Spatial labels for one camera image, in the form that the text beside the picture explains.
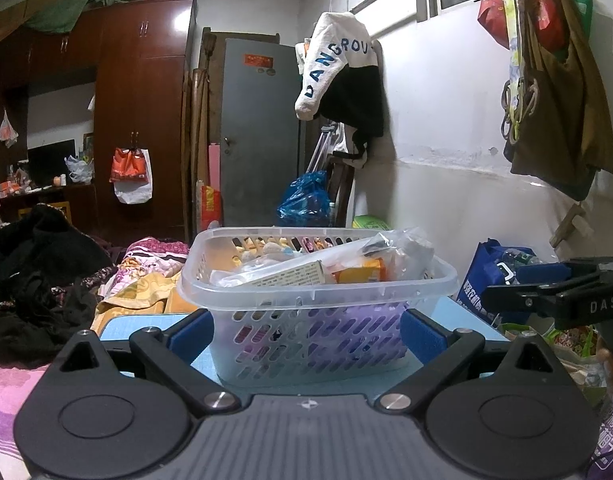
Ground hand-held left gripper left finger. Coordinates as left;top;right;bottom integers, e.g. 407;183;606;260
61;308;240;418

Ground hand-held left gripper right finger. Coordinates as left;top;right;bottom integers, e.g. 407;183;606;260
373;308;557;417

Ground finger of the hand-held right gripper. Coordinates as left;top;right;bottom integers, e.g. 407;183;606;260
515;257;613;287
483;271;603;315

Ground clear plastic basket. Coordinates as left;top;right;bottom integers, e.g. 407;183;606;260
176;227;460;389

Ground blue shopping bag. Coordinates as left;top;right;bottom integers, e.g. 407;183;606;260
456;239;537;328

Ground printed floral blanket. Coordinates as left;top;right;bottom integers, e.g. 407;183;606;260
92;236;197;336

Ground orange box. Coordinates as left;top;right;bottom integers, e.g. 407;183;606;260
332;257;389;285

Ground clear plastic bag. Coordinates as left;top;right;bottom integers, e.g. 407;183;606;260
331;227;437;283

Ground beige labelled box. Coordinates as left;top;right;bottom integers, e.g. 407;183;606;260
236;259;326;288

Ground green packet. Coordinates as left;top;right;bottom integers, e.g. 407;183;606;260
353;214;393;232

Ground red printed package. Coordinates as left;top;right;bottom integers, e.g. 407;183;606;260
198;184;224;234

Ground purple printed packet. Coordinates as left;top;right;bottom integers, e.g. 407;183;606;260
585;392;613;480

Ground olive cloth tote bag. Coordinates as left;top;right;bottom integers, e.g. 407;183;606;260
503;0;613;202

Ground pile of black clothes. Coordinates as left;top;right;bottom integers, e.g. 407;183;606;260
0;203;118;367

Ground pink board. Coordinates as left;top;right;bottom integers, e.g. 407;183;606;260
208;143;223;192

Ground orange and white plastic bag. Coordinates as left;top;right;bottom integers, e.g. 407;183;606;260
109;146;153;205

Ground blue plastic bag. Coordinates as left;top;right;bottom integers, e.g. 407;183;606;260
277;170;333;228

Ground wooden planks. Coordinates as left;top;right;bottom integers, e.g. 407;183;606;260
183;30;224;241

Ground pink bed sheet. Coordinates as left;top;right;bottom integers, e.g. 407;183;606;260
0;357;54;480

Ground white crumpled plastic bag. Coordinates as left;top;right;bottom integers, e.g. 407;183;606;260
65;154;95;184

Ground grey metal door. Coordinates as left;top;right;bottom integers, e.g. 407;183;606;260
220;37;303;228

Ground folded metal crutches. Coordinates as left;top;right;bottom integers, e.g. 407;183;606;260
305;121;348;175

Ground yellow-green patterned bag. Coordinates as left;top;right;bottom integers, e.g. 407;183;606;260
495;0;529;143

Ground black television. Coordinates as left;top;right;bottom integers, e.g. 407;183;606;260
27;139;78;187

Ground brown wooden wardrobe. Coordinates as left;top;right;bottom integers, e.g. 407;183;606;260
0;0;197;243

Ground red plastic bag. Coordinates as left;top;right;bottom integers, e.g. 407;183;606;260
477;0;511;51

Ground white and black hoodie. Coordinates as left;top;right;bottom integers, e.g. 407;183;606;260
294;11;385;167

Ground small white plastic bag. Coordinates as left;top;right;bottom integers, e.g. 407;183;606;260
0;109;19;149

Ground green cloth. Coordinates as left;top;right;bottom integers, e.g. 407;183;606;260
25;0;153;37

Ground wooden wall bracket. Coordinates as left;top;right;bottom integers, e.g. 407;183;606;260
550;203;595;249

